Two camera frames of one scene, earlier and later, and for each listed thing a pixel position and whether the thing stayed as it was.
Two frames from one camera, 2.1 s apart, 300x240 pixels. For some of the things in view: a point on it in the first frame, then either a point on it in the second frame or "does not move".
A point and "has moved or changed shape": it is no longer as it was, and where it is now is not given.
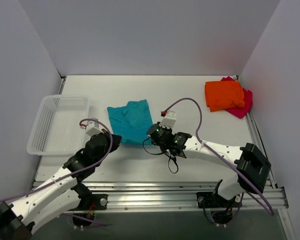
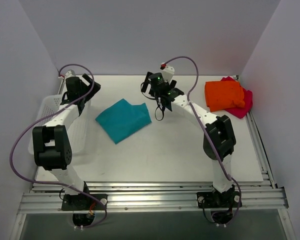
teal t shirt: x=132 y=122 has moved or changed shape
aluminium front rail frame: x=156 y=196 does not move
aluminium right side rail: x=257 y=142 does not move
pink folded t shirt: x=238 y=112 does not move
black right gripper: x=152 y=130 -> x=145 y=85
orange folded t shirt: x=221 y=94 does not move
